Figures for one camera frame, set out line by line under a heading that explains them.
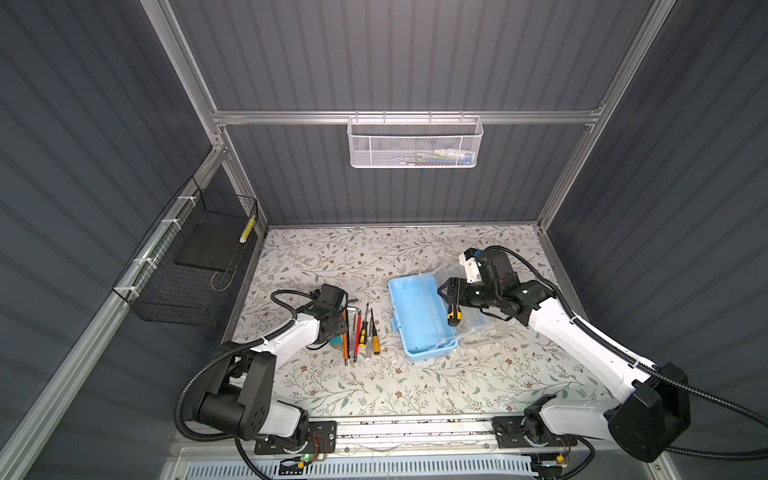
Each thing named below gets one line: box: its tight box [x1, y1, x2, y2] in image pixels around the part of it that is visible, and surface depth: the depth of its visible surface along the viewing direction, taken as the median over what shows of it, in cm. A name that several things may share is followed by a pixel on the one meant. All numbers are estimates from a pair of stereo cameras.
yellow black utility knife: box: [447, 304, 463, 327], surface depth 87 cm
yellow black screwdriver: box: [360, 303, 369, 348], surface depth 91 cm
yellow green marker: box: [239, 215, 256, 243], surface depth 83 cm
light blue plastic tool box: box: [388, 263, 509, 363], surface depth 91 cm
